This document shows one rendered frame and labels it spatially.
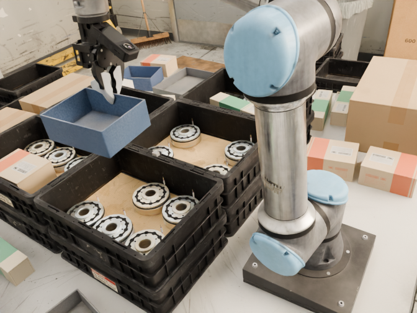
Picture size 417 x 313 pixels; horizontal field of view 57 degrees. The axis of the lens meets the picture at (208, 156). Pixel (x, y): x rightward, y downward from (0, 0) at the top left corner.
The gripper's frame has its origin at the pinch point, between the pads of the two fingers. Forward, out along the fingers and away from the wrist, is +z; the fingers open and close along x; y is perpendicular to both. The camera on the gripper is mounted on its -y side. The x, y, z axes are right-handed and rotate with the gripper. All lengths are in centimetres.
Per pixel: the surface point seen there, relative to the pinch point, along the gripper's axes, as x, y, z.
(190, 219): 8.3, -27.2, 21.1
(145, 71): -87, 72, 30
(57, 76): -93, 160, 48
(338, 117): -80, -34, 32
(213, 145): -31.2, -7.9, 26.8
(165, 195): -1.2, -11.4, 26.3
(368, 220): -35, -58, 40
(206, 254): 3.0, -26.9, 37.1
